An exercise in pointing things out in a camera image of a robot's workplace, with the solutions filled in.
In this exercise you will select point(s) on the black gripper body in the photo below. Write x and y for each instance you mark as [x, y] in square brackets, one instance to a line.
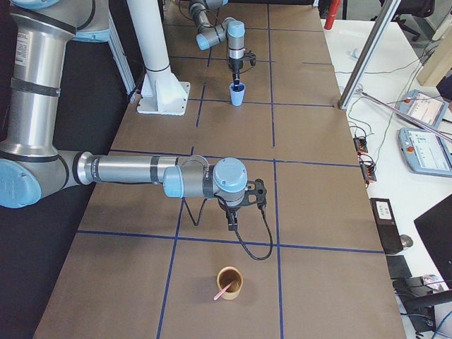
[229, 207]
[234, 64]

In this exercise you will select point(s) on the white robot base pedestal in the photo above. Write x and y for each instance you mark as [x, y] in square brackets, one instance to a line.
[161, 93]

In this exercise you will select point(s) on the pink chopstick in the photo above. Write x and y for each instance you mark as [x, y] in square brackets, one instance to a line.
[222, 291]

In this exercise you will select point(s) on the white paper cup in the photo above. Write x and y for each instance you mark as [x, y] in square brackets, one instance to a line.
[355, 53]

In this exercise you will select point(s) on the lower teach pendant tablet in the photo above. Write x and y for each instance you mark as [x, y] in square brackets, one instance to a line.
[424, 152]

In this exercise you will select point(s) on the aluminium frame post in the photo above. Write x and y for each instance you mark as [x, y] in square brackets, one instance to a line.
[381, 23]

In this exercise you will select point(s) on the reacher grabber stick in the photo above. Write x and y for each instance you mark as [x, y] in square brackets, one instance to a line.
[406, 117]

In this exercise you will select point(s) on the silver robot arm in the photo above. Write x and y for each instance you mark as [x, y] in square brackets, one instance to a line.
[32, 168]
[230, 30]

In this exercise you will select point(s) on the black laptop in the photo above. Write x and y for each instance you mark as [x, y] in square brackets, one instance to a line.
[434, 229]

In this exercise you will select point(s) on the teach pendant tablet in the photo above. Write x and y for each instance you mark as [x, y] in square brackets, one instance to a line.
[424, 152]
[421, 106]

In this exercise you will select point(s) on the brown cylindrical cup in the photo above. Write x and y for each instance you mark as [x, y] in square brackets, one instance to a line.
[230, 281]

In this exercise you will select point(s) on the black power adapter box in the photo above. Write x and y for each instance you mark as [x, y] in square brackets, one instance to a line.
[386, 225]

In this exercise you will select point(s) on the upper teach pendant tablet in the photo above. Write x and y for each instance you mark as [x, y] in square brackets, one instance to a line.
[421, 106]

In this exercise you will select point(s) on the orange black connector board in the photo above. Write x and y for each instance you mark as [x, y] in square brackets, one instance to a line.
[360, 143]

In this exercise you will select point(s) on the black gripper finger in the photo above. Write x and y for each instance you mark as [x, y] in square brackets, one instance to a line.
[236, 81]
[232, 221]

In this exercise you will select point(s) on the red cylinder bottle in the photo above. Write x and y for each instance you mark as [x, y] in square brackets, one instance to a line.
[332, 14]

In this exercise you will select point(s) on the blue paper cup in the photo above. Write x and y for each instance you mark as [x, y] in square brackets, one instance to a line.
[237, 92]

